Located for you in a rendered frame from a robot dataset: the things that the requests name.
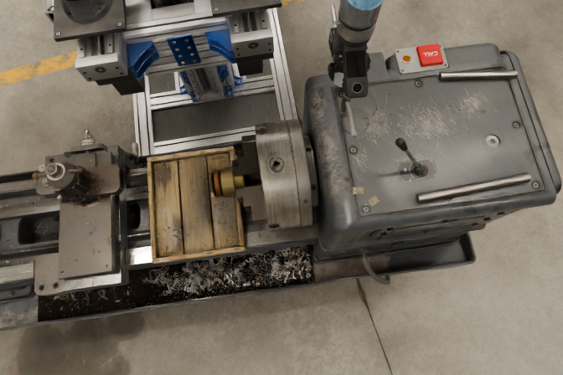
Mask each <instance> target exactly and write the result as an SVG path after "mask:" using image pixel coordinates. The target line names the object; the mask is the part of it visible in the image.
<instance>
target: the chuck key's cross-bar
mask: <svg viewBox="0 0 563 375"><path fill-rule="evenodd" d="M330 9H331V15H332V21H333V27H334V28H336V27H337V25H336V24H335V23H334V21H335V20H336V19H337V15H336V9H335V5H334V4H331V5H330ZM345 105H346V110H347V114H348V118H349V126H350V130H351V135H352V137H356V136H357V133H356V129H355V124H354V117H353V112H352V109H351V105H350V101H347V102H345Z"/></svg>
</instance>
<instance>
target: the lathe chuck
mask: <svg viewBox="0 0 563 375"><path fill-rule="evenodd" d="M260 128H264V129H265V128H266V133H265V135H260V134H256V147H257V154H258V161H259V168H260V174H261V186H262V192H263V197H264V203H265V208H266V218H267V222H268V225H273V224H274V223H277V224H279V225H280V227H278V228H269V230H270V231H275V230H281V229H292V228H298V227H301V215H300V207H299V199H298V191H297V179H296V173H295V167H294V161H293V155H292V146H291V141H290V136H289V131H288V128H287V122H286V121H273V122H267V123H260V124H255V130H259V129H260ZM274 158H279V159H281V160H282V163H283V167H282V169H281V170H279V171H274V170H272V169H271V166H270V163H271V160H272V159H274Z"/></svg>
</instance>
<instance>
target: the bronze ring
mask: <svg viewBox="0 0 563 375"><path fill-rule="evenodd" d="M211 182H212V188H213V193H214V196H215V197H222V195H224V196H225V198H226V197H232V196H235V197H236V195H235V189H236V188H243V187H246V184H245V175H239V176H233V172H232V166H231V167H229V168H223V169H221V170H220V172H219V171H214V172H211Z"/></svg>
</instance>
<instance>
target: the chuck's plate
mask: <svg viewBox="0 0 563 375"><path fill-rule="evenodd" d="M286 122H287V128H288V131H289V136H290V141H291V146H292V155H293V161H294V167H295V173H296V179H297V191H298V199H299V207H300V215H301V227H303V226H309V225H312V223H313V209H312V191H311V184H310V177H309V171H308V165H307V155H306V150H305V146H304V140H303V136H302V129H301V126H300V123H299V120H298V119H291V120H286Z"/></svg>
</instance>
